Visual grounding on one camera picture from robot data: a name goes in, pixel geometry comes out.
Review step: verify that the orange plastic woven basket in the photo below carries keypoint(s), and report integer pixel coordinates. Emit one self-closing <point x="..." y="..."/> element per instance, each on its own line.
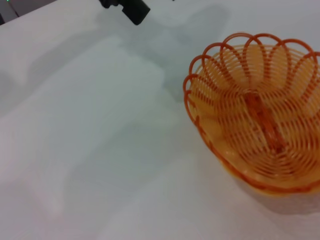
<point x="262" y="140"/>

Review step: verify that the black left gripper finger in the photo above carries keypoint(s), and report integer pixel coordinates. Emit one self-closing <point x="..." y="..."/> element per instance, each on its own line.
<point x="135" y="11"/>

